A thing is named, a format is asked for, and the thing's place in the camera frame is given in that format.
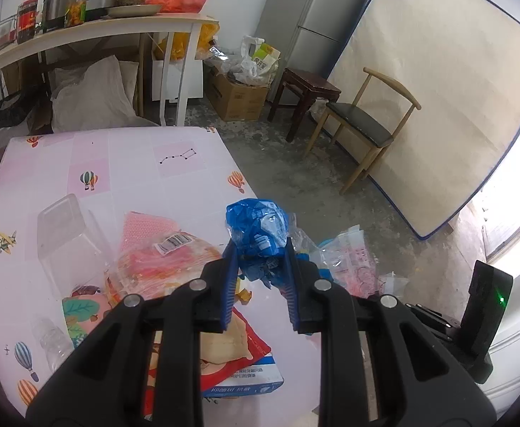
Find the red snack packet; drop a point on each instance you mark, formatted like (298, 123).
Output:
(246, 364)

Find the white sack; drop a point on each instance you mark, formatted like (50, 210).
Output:
(91, 93)

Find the white low cabinet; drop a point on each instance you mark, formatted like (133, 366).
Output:
(195, 78)

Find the green white packet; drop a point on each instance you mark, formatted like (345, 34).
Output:
(264, 60)

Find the clear plastic food container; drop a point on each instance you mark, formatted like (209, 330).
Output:
(64, 231)

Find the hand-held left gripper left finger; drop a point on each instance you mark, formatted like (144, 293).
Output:
(228, 280)

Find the dark sauce bottle red label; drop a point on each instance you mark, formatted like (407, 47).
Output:
(26, 22)

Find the grey refrigerator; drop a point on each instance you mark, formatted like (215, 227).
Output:
(313, 9)

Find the clear bag with pink print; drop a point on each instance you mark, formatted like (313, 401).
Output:
(349, 262)

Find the pink snack packet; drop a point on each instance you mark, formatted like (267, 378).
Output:
(153, 253)

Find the green label plastic bottle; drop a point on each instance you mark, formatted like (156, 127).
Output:
(53, 344)

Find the glass jar with orange contents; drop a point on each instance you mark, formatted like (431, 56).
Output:
(77, 9)

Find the blue white toothpaste box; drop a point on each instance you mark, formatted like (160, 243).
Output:
(260, 384)

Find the black cloth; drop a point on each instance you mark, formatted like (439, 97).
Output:
(2, 113)

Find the black seat wooden chair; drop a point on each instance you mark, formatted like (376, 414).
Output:
(358, 120)

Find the white side table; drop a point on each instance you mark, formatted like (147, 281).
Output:
(109, 26)

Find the dark wooden stool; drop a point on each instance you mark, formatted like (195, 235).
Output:
(306, 81)

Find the grey plate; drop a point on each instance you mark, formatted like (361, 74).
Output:
(131, 10)

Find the beige mattress with blue edge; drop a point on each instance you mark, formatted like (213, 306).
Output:
(442, 98)

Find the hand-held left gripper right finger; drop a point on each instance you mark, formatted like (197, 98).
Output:
(290, 280)

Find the brown cardboard box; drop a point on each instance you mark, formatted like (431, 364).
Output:
(237, 102)

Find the yellow plastic bag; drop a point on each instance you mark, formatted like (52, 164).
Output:
(177, 46)

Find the blue plastic wrapper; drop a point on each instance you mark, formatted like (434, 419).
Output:
(260, 227)

